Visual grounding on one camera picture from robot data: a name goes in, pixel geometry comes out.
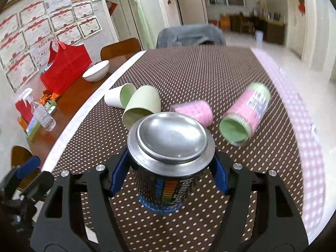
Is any green curtain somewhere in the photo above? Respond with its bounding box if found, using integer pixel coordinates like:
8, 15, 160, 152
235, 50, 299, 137
112, 0, 158, 49

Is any pale green cup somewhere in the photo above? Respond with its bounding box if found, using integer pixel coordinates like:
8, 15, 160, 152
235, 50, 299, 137
122, 85, 161, 130

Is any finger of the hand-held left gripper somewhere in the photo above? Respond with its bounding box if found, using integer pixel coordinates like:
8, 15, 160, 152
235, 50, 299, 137
20, 171, 55, 202
15, 156, 41, 179

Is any clear spray bottle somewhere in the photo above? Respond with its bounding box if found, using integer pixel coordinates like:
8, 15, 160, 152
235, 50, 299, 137
20, 88, 56, 132

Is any dark wooden chair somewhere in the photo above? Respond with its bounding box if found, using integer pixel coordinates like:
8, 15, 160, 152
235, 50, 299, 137
238, 12, 254, 34

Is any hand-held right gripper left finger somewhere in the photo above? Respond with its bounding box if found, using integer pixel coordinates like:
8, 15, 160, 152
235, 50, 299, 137
30, 149, 130, 247

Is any pink labelled green cup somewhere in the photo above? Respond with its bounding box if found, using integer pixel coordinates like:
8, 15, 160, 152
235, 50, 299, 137
219, 82, 272, 147

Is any white paper cup green inside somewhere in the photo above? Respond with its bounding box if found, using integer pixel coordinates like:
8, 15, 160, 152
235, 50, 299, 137
104, 83, 137, 109

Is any black printed metal can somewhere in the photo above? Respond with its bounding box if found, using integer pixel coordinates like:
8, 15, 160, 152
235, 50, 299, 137
127, 112, 216, 213

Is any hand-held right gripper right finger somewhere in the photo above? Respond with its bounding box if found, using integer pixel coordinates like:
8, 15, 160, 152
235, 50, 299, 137
209, 153, 309, 247

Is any pink checkered tablecloth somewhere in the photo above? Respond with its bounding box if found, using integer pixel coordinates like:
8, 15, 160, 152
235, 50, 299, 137
251, 47, 327, 243

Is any red box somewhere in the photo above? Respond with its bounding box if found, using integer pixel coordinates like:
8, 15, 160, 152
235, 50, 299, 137
15, 98, 33, 122

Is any white bowl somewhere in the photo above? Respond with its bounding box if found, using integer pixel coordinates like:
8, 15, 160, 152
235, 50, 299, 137
82, 60, 110, 82

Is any brown dotted tablecloth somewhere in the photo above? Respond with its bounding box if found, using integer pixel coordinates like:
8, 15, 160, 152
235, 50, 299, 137
49, 46, 305, 252

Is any red felt bag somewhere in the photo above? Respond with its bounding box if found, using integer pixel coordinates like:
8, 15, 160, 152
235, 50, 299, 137
40, 40, 93, 95

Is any wall of certificates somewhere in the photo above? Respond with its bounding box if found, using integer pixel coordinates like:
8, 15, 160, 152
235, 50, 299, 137
0, 0, 103, 93

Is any pink textured cup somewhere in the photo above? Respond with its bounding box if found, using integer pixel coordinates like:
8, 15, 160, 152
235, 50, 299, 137
170, 99, 214, 127

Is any small green box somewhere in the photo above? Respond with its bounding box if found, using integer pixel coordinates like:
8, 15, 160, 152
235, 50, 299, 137
24, 117, 42, 138

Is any orange foil wrapper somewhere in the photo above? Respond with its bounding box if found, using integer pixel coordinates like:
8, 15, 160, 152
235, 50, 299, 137
39, 90, 60, 103

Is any dark wooden cabinet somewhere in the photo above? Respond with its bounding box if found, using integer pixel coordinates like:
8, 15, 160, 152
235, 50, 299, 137
251, 15, 286, 46

